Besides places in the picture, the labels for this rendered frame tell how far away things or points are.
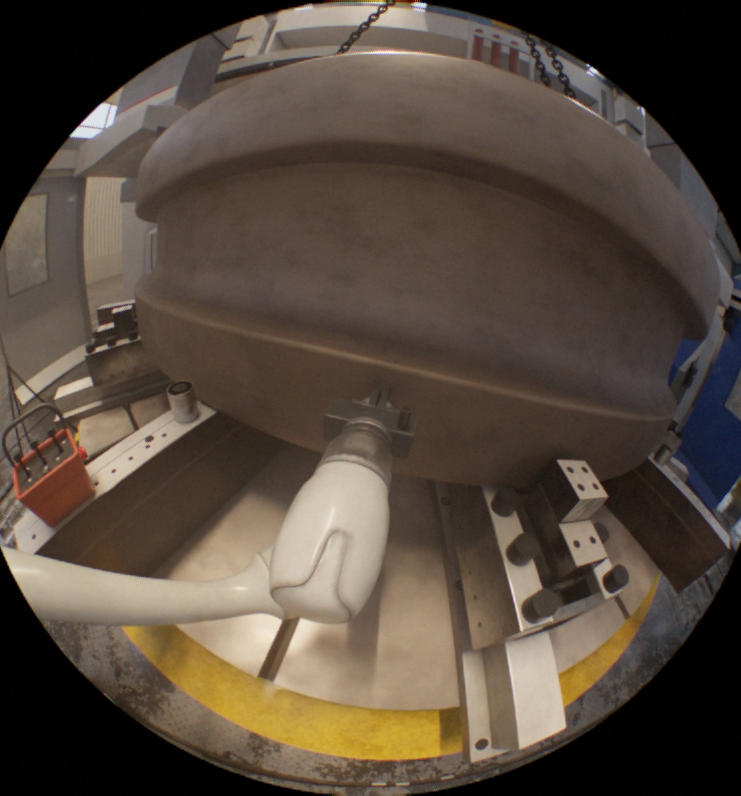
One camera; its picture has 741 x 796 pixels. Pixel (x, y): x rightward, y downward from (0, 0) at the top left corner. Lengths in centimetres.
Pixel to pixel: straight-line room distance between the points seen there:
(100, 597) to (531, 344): 81
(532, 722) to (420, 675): 35
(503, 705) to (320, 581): 72
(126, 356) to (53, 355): 231
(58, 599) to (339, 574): 26
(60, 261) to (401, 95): 374
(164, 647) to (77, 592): 101
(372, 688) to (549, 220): 119
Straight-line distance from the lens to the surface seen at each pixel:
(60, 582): 31
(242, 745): 124
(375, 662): 86
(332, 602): 23
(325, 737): 119
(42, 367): 386
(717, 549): 179
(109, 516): 80
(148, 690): 135
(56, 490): 72
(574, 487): 64
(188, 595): 35
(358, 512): 24
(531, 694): 87
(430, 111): 53
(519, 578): 64
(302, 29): 756
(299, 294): 66
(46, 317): 384
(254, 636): 87
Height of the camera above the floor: 116
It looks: 31 degrees down
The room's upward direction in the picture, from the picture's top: 10 degrees clockwise
